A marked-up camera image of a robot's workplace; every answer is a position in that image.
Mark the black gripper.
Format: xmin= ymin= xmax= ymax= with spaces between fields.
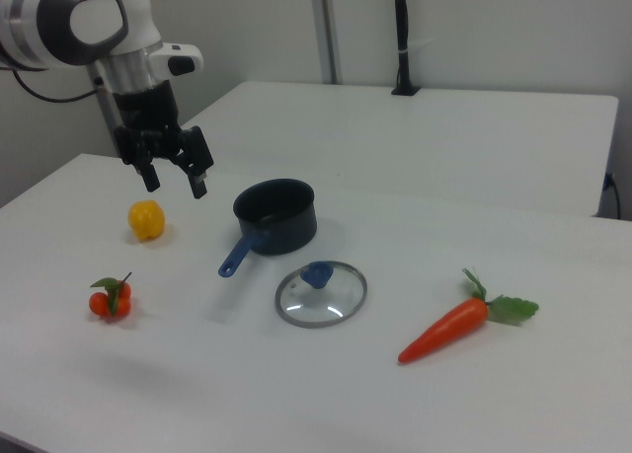
xmin=112 ymin=80 xmax=216 ymax=200

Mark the glass lid with blue knob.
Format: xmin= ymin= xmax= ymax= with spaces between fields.
xmin=275 ymin=260 xmax=368 ymax=330

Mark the grey metal pole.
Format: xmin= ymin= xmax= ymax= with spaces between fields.
xmin=93 ymin=60 xmax=122 ymax=158

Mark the yellow toy bell pepper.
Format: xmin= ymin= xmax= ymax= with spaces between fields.
xmin=127 ymin=200 xmax=166 ymax=243

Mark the orange toy tangerine cluster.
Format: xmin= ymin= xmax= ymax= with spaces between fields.
xmin=88 ymin=271 xmax=133 ymax=321

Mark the black pole with white band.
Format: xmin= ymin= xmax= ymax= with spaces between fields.
xmin=391 ymin=0 xmax=422 ymax=97

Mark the orange toy carrot with leaves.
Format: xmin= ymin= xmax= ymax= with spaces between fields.
xmin=397 ymin=267 xmax=540 ymax=365

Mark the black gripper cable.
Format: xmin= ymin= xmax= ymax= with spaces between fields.
xmin=0 ymin=65 xmax=103 ymax=104

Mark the dark saucepan with blue handle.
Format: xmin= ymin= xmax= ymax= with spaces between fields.
xmin=218 ymin=178 xmax=318 ymax=279

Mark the grey metal partition post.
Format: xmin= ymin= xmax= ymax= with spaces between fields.
xmin=309 ymin=0 xmax=343 ymax=85

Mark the black power cable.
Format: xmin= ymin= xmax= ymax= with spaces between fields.
xmin=604 ymin=172 xmax=622 ymax=220

